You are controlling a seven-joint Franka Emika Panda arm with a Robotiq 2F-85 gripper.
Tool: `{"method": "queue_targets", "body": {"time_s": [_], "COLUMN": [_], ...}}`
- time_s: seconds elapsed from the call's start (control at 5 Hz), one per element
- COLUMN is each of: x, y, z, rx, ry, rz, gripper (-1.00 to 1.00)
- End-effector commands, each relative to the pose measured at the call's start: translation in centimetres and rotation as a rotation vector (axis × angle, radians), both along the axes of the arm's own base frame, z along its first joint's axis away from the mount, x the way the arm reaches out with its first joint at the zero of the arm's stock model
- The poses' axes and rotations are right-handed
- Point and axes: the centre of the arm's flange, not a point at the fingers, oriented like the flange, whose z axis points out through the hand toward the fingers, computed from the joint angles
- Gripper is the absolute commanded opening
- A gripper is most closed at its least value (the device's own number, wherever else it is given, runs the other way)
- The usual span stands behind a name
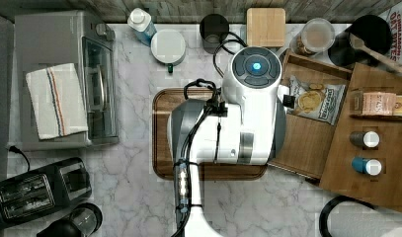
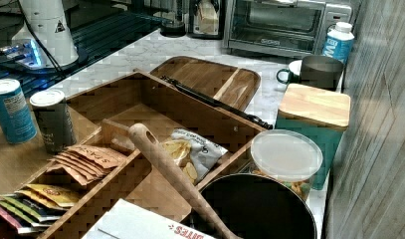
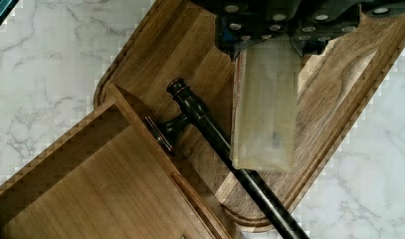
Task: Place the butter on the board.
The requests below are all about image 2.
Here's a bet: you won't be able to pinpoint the black pan with wooden handle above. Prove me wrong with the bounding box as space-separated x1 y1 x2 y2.
128 123 317 239

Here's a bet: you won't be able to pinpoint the wooden cutting board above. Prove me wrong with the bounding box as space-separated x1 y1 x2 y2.
150 56 261 111

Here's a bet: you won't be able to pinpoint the dark grey tumbler cup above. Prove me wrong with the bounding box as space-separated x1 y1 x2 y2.
301 55 344 91

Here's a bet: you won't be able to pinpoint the blue cylindrical can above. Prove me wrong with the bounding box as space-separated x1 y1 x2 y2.
0 79 37 143

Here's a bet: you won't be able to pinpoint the white chips bag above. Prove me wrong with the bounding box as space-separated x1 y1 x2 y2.
161 128 227 185

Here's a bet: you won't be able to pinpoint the colourful tea bag packets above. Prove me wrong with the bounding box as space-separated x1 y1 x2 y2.
0 183 81 236

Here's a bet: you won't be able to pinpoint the dark grey cylindrical can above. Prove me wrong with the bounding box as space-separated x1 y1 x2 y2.
30 89 77 154

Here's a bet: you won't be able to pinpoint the wooden organizer box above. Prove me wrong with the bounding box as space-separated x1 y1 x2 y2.
0 72 263 239

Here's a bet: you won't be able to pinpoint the silver toaster oven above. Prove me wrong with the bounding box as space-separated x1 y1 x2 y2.
223 0 353 58

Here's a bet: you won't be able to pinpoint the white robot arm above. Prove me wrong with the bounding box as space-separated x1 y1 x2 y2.
0 0 88 74

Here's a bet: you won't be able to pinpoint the black dish rack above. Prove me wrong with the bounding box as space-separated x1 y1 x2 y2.
0 11 162 97

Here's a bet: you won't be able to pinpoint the teal canister with wooden lid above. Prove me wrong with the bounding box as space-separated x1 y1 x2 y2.
276 84 350 190

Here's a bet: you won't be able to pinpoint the white blue plastic bottle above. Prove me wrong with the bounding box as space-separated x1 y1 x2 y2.
322 22 354 64

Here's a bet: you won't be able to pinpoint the clear plastic snack jar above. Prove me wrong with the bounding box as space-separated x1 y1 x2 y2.
242 129 322 201

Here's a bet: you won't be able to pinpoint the black toaster with bread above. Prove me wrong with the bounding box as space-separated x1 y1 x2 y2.
188 0 226 40

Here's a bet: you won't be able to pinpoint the green white mug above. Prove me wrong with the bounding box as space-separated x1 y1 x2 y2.
276 60 302 85

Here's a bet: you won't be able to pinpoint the white paper box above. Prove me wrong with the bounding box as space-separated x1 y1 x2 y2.
82 199 215 239

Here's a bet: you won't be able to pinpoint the brown paper packets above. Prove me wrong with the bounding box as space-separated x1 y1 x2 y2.
47 144 126 186

